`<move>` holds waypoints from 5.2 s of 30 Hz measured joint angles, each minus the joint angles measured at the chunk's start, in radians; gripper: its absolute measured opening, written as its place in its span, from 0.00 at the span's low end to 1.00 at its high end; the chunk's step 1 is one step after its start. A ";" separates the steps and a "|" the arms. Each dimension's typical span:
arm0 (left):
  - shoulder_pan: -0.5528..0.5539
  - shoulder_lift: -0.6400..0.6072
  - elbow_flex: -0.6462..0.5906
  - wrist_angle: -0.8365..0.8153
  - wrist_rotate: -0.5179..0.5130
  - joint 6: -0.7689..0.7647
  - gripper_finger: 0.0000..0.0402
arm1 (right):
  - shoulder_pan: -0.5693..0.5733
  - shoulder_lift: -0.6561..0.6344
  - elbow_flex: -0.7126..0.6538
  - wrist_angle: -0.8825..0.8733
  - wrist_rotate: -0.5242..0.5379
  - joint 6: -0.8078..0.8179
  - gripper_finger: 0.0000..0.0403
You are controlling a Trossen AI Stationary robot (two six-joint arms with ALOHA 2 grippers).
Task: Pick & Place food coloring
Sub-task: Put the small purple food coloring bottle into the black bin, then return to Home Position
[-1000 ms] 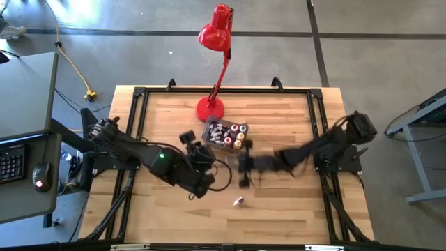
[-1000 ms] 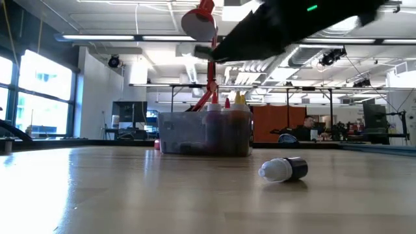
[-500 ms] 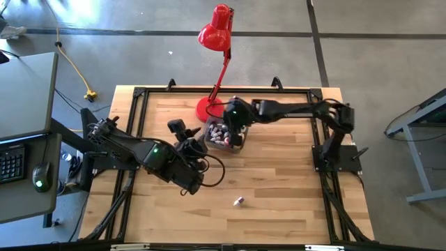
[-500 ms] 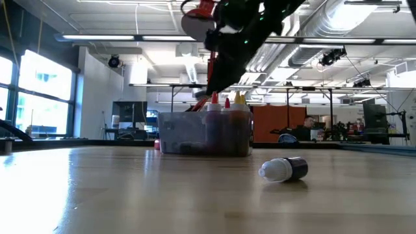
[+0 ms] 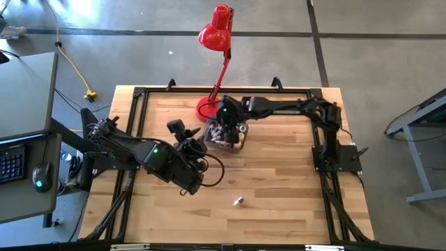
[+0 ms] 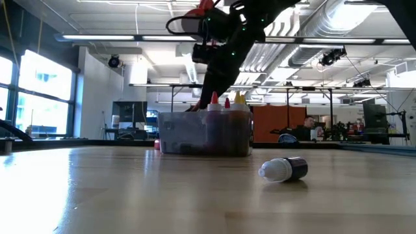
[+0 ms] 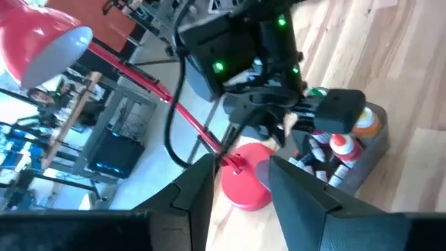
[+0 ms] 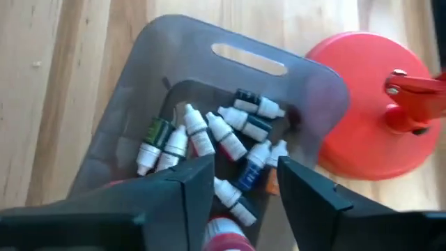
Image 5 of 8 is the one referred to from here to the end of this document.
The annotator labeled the silver aluminium rail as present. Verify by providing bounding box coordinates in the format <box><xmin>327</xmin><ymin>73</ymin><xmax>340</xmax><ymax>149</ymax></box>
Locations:
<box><xmin>110</xmin><ymin>243</ymin><xmax>151</xmax><ymax>250</ymax></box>
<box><xmin>305</xmin><ymin>244</ymin><xmax>345</xmax><ymax>251</ymax></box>

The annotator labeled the grey metal cart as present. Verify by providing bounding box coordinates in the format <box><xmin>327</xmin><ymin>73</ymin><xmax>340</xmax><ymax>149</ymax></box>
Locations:
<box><xmin>384</xmin><ymin>86</ymin><xmax>446</xmax><ymax>205</ymax></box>

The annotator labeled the person's shoe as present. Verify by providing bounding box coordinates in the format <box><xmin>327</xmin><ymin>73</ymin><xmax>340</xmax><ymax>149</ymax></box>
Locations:
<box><xmin>0</xmin><ymin>24</ymin><xmax>28</xmax><ymax>40</ymax></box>

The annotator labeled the black computer mouse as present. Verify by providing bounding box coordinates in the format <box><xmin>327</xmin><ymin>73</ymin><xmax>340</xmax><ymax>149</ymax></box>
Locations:
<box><xmin>31</xmin><ymin>161</ymin><xmax>53</xmax><ymax>193</ymax></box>

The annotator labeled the grey side desk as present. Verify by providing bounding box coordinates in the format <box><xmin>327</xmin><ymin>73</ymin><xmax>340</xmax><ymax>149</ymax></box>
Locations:
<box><xmin>0</xmin><ymin>134</ymin><xmax>63</xmax><ymax>225</ymax></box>

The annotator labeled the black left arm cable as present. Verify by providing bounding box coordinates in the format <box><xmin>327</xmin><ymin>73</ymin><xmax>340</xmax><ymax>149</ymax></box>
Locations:
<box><xmin>179</xmin><ymin>153</ymin><xmax>226</xmax><ymax>196</ymax></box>

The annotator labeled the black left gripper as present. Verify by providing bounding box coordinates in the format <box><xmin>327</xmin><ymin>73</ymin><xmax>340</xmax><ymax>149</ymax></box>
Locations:
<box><xmin>176</xmin><ymin>126</ymin><xmax>210</xmax><ymax>172</ymax></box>

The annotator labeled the red desk lamp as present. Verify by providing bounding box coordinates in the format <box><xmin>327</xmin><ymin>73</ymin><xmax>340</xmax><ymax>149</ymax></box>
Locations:
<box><xmin>194</xmin><ymin>3</ymin><xmax>235</xmax><ymax>123</ymax></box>

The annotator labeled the black keyboard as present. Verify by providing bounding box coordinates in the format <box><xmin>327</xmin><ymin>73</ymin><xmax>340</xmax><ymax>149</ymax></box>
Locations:
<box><xmin>0</xmin><ymin>144</ymin><xmax>26</xmax><ymax>185</ymax></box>

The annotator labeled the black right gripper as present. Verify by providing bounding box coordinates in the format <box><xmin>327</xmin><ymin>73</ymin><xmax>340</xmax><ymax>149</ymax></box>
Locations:
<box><xmin>222</xmin><ymin>120</ymin><xmax>245</xmax><ymax>144</ymax></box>

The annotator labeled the yellow extension cable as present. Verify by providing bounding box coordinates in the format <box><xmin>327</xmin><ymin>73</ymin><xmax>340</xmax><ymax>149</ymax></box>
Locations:
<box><xmin>43</xmin><ymin>0</ymin><xmax>98</xmax><ymax>102</ymax></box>

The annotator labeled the black metal table frame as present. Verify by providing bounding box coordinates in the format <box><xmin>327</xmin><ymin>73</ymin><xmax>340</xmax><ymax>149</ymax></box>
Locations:
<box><xmin>78</xmin><ymin>85</ymin><xmax>376</xmax><ymax>245</ymax></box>

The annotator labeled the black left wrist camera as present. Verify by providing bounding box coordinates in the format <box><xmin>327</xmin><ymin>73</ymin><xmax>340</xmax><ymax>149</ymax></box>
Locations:
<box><xmin>166</xmin><ymin>119</ymin><xmax>186</xmax><ymax>141</ymax></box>

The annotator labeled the translucent grey plastic bin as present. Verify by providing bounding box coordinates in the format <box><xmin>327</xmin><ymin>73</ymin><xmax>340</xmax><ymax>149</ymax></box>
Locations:
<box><xmin>202</xmin><ymin>117</ymin><xmax>249</xmax><ymax>155</ymax></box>

